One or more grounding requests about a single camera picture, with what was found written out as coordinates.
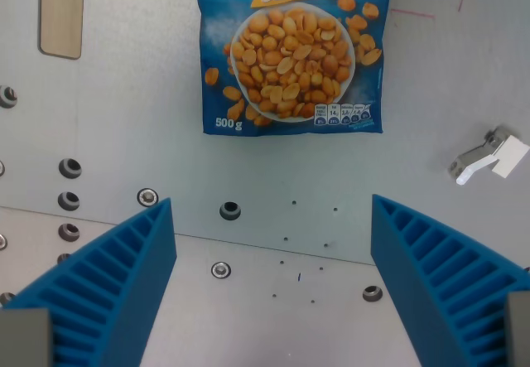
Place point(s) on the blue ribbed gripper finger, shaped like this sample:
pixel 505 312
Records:
pixel 103 284
pixel 439 284

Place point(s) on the dark socket bolt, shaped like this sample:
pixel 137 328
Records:
pixel 372 293
pixel 5 297
pixel 63 257

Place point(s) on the silver countersunk screw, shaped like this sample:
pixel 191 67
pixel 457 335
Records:
pixel 221 269
pixel 147 197
pixel 2 241

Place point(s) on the white plastic clip part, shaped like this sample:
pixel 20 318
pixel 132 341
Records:
pixel 511 155

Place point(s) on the light wooden board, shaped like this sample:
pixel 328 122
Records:
pixel 61 15

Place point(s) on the blue salted peanuts bag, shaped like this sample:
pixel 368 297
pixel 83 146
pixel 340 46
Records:
pixel 290 52

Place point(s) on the grey metal bracket block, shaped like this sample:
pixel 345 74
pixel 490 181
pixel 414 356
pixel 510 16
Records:
pixel 472 157

